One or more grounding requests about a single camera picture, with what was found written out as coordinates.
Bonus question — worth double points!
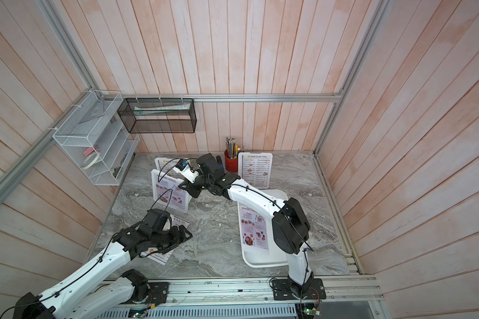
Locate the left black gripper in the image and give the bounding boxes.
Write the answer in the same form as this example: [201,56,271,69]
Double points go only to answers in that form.
[150,225,194,255]

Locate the dim sum inn menu sheet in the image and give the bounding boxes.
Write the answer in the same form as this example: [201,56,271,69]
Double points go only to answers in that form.
[141,215,190,265]

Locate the white menu holder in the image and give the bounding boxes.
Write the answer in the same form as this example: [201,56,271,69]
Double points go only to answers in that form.
[238,152,273,190]
[150,169,191,214]
[154,157,180,175]

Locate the special menu sheet top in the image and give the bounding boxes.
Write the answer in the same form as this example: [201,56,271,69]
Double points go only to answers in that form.
[156,177,188,210]

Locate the special menu sheet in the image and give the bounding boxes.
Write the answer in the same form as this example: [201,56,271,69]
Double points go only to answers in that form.
[239,204,269,252]
[156,177,188,210]

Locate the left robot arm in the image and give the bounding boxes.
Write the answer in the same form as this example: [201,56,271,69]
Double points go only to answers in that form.
[11,209,192,318]

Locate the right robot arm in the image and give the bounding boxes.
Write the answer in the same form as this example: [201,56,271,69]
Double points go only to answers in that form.
[174,154,313,292]

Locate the special menu sheet lower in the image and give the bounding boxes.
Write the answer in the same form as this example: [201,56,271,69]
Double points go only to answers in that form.
[239,204,269,252]

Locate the blue stapler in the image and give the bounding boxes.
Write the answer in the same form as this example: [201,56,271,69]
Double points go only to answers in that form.
[216,156,225,171]

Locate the red pencil cup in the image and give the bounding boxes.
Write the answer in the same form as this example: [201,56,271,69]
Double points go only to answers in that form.
[224,150,238,173]

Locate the pencils in cup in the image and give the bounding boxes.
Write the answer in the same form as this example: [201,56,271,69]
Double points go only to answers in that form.
[226,137,243,159]

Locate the papers in black basket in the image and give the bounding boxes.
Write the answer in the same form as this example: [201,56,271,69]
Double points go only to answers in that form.
[133,103,191,116]

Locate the white tape roll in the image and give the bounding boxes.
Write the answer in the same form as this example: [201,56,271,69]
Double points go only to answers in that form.
[81,152,101,170]

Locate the white plastic tray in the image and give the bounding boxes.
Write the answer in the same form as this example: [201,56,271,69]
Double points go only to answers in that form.
[238,190,288,268]

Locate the pink eraser block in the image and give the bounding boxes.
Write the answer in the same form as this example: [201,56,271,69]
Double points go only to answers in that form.
[82,147,97,157]

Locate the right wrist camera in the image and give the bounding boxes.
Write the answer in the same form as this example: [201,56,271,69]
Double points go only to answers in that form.
[172,159,200,184]

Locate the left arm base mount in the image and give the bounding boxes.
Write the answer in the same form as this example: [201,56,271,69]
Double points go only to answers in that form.
[121,269,170,306]

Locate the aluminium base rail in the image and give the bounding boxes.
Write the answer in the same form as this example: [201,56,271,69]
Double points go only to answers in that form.
[87,274,385,308]

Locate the black mesh wall basket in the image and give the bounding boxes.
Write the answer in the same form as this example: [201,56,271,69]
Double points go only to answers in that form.
[118,97,197,134]

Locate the white wire wall shelf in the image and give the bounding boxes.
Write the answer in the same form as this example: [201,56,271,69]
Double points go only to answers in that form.
[53,90,139,186]

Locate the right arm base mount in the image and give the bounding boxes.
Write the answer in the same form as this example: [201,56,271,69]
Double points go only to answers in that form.
[269,276,327,301]

